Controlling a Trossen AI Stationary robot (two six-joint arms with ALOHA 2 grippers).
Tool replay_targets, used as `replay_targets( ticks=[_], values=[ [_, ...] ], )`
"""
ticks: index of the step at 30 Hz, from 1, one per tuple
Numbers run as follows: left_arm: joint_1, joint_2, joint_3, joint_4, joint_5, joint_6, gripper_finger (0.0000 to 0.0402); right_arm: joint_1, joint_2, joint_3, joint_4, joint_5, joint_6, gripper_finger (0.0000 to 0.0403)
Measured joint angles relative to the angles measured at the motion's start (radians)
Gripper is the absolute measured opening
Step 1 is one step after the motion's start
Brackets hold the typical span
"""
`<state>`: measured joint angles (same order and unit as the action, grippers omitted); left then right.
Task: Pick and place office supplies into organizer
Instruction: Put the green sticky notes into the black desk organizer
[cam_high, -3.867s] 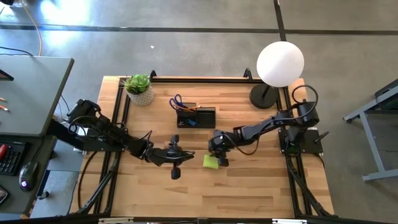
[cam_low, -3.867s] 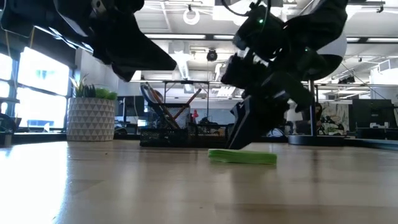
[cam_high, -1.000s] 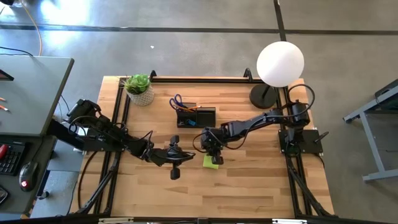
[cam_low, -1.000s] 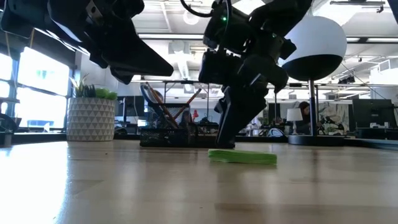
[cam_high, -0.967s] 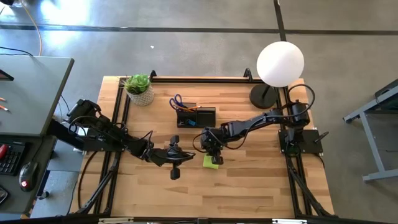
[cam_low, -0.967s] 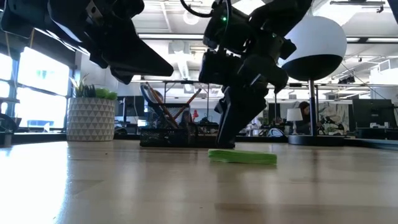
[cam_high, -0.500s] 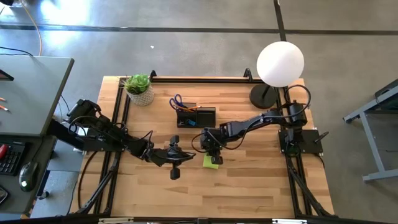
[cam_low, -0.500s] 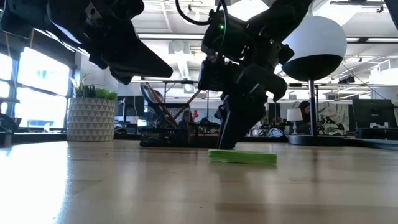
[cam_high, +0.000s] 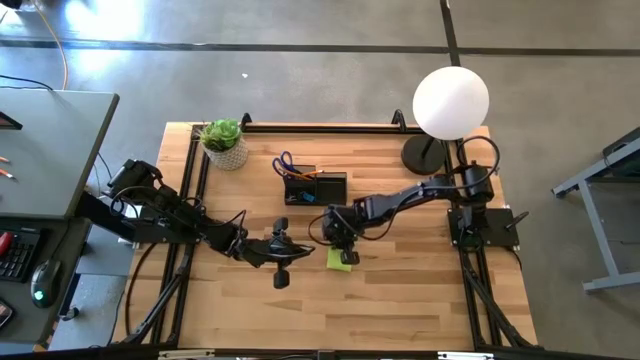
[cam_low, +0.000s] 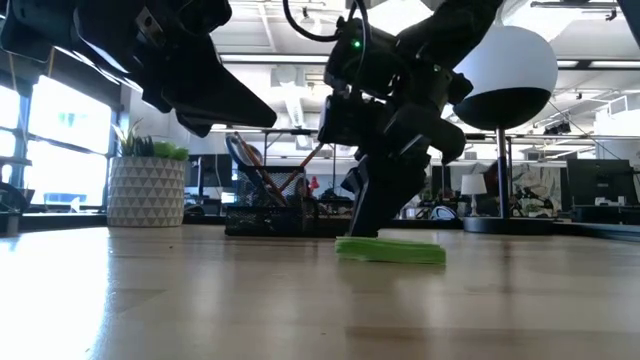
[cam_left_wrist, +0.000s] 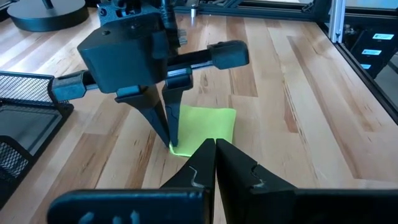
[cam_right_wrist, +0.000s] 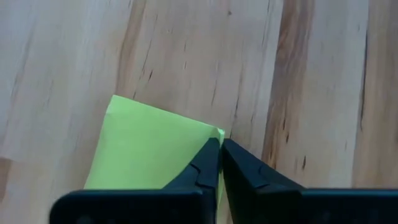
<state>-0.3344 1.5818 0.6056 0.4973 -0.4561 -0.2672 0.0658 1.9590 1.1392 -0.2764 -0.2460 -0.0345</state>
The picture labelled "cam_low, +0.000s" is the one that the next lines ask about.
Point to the small white table lamp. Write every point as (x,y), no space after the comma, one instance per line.
(473,185)

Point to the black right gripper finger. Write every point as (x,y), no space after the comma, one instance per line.
(352,184)
(385,190)

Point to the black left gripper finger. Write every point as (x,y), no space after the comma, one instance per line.
(210,112)
(215,75)

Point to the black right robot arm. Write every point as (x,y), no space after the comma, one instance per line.
(450,25)

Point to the white globe lamp, black base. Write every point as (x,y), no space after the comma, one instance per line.
(510,60)

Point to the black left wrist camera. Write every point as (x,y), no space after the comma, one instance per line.
(205,12)

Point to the black mesh desk organizer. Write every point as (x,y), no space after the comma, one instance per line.
(270,222)

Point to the succulent in patterned white pot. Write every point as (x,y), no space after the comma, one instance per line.
(145,192)

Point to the long ceiling light bar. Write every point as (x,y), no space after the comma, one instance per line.
(275,58)

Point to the green sticky note pad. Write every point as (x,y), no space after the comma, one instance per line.
(400,252)

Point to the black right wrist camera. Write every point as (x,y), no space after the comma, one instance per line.
(340,120)

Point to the black computer monitor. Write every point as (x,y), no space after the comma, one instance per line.
(210,172)
(600,182)

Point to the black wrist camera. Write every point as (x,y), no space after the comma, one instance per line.
(205,12)
(340,120)

